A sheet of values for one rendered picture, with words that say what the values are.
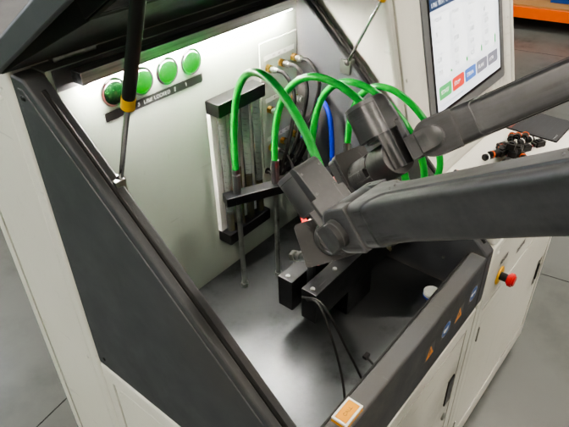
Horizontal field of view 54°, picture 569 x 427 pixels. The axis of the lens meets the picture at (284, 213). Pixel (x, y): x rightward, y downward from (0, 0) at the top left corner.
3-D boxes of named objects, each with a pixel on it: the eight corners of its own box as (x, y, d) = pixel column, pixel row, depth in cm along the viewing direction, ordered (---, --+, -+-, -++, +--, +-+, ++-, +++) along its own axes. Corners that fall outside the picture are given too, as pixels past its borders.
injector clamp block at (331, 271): (315, 346, 120) (316, 295, 112) (278, 325, 126) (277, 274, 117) (395, 265, 142) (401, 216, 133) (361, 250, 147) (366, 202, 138)
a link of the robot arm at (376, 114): (449, 141, 79) (451, 142, 87) (411, 69, 79) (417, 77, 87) (372, 180, 83) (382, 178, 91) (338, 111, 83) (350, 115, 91)
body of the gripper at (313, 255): (293, 226, 82) (293, 222, 75) (359, 205, 83) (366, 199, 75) (306, 268, 82) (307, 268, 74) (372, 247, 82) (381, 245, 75)
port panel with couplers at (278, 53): (273, 172, 137) (269, 47, 119) (263, 168, 139) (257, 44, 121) (306, 151, 145) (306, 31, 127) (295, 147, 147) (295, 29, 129)
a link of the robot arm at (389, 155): (397, 176, 82) (424, 163, 84) (375, 135, 82) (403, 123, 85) (372, 190, 88) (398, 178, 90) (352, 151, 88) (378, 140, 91)
